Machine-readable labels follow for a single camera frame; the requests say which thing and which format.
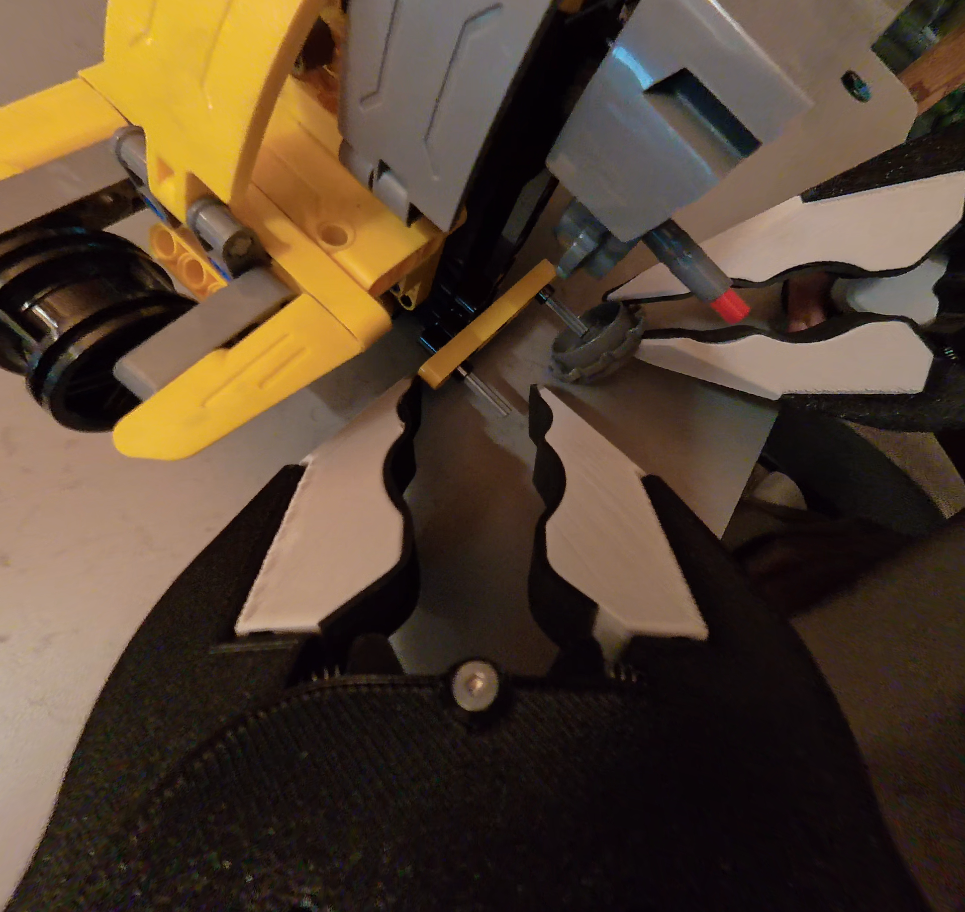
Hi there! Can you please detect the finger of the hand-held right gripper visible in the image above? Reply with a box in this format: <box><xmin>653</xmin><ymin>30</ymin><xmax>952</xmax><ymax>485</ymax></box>
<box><xmin>603</xmin><ymin>171</ymin><xmax>965</xmax><ymax>304</ymax></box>
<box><xmin>637</xmin><ymin>314</ymin><xmax>943</xmax><ymax>402</ymax></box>

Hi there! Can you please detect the person's brown clothing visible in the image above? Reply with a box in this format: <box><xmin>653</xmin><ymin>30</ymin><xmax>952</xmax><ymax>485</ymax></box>
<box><xmin>720</xmin><ymin>520</ymin><xmax>965</xmax><ymax>912</ymax></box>

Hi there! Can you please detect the grey round toothed brick ring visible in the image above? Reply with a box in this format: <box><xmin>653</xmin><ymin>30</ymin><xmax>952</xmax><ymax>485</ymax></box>
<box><xmin>552</xmin><ymin>300</ymin><xmax>647</xmax><ymax>387</ymax></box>

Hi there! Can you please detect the yellow brick beam with pins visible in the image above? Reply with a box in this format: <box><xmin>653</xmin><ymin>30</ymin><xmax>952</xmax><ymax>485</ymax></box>
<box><xmin>417</xmin><ymin>258</ymin><xmax>577</xmax><ymax>419</ymax></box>

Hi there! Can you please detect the person's right hand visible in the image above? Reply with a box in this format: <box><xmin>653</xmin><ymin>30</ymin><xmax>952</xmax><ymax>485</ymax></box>
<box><xmin>780</xmin><ymin>279</ymin><xmax>834</xmax><ymax>334</ymax></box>

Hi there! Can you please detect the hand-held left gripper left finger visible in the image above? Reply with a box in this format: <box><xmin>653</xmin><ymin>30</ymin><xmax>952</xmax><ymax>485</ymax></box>
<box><xmin>234</xmin><ymin>378</ymin><xmax>425</xmax><ymax>675</ymax></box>

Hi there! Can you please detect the beige cloth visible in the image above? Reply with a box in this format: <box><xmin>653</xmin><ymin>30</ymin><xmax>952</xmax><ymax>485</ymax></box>
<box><xmin>742</xmin><ymin>467</ymin><xmax>808</xmax><ymax>524</ymax></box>

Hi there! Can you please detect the yellow toy brick vehicle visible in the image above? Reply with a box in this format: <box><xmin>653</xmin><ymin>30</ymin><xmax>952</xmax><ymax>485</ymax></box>
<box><xmin>0</xmin><ymin>0</ymin><xmax>815</xmax><ymax>461</ymax></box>

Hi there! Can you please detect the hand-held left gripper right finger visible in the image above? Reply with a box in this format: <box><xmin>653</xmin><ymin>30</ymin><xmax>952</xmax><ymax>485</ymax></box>
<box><xmin>528</xmin><ymin>384</ymin><xmax>710</xmax><ymax>675</ymax></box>

